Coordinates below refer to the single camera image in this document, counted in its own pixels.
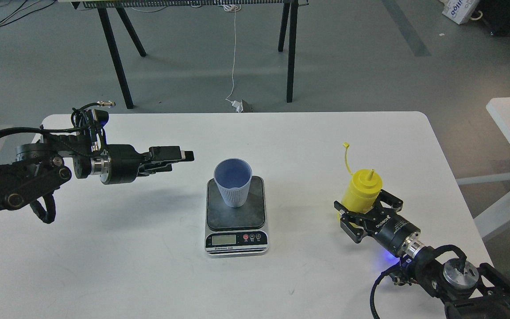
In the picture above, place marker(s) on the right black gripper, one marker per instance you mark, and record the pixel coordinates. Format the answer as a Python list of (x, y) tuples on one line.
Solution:
[(388, 228)]

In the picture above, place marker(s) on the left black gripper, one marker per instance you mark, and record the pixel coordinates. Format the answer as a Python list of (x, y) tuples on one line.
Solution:
[(124, 162)]

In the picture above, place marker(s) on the yellow squeeze bottle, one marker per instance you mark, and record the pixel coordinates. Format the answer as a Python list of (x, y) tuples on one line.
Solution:
[(363, 188)]

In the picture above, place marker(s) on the blue plastic cup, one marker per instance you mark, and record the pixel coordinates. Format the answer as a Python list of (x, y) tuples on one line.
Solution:
[(233, 178)]

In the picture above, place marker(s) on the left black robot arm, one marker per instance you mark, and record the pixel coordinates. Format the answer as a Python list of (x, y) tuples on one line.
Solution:
[(41, 168)]

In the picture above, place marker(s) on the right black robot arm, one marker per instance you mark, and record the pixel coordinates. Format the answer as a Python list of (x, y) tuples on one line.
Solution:
[(466, 291)]

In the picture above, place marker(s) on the digital kitchen scale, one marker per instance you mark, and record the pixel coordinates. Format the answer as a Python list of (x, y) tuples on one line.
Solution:
[(239, 231)]

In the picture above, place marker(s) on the white power adapter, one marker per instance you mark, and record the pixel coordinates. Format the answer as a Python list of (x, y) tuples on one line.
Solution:
[(237, 106)]

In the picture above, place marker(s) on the black trestle table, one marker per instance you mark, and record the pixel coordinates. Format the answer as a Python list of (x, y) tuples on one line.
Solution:
[(142, 29)]

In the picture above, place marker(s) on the white cardboard box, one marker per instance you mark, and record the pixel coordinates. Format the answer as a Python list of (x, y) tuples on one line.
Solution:
[(462, 11)]

